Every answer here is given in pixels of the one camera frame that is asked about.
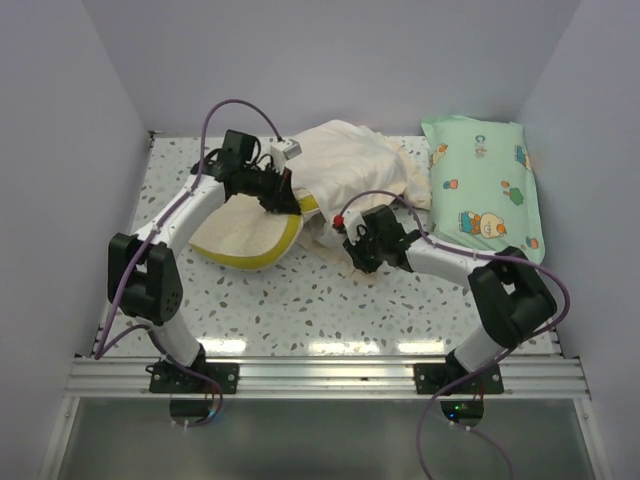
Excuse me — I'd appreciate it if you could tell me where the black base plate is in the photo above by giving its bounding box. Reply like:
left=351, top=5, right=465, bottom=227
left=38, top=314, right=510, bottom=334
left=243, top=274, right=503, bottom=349
left=145, top=354, right=240, bottom=395
left=413, top=358, right=505, bottom=395

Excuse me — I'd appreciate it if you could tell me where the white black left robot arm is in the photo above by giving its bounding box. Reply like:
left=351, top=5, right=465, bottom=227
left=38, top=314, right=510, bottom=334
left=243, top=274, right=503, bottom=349
left=105, top=130, right=303, bottom=393

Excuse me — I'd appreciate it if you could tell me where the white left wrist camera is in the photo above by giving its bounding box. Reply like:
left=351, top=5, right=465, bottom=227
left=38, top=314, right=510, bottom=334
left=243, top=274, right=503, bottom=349
left=269, top=139, right=302, bottom=171

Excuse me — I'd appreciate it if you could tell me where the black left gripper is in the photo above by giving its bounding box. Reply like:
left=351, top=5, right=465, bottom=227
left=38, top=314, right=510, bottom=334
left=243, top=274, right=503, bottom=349
left=240, top=162, right=301, bottom=214

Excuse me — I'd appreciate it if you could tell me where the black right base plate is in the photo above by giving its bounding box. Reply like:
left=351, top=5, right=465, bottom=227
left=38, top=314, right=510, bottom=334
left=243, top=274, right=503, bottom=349
left=413, top=358, right=505, bottom=395

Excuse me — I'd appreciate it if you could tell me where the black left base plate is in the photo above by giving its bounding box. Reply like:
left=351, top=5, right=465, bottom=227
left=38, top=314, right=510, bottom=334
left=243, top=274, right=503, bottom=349
left=145, top=354, right=240, bottom=395

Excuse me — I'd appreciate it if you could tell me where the aluminium front rail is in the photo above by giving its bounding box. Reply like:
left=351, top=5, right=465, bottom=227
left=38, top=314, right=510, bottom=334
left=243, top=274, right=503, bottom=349
left=63, top=356, right=590, bottom=400

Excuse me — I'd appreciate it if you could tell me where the green cartoon print pillow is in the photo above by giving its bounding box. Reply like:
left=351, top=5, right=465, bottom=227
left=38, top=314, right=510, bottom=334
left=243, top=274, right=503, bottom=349
left=421, top=115, right=545, bottom=263

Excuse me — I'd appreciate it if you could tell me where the cream yellow dotted pillow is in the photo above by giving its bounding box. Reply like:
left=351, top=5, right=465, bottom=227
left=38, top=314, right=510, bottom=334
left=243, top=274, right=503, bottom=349
left=189, top=191, right=319, bottom=271

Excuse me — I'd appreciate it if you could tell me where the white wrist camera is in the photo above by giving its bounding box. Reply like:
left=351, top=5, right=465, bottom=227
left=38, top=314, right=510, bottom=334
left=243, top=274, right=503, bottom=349
left=332, top=209, right=368, bottom=245
left=269, top=139, right=302, bottom=171

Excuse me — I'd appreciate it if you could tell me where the white pillowcase with cream ruffle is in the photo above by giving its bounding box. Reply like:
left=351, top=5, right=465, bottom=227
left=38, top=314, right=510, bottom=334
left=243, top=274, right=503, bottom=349
left=287, top=120, right=432, bottom=273

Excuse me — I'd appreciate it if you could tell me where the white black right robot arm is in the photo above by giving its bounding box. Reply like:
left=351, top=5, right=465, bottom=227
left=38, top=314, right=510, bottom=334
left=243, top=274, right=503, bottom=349
left=332, top=205, right=557, bottom=393

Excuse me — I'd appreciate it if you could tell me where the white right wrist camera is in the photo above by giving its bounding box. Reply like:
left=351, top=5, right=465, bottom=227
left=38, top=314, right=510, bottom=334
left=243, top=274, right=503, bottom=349
left=332, top=209, right=368, bottom=245

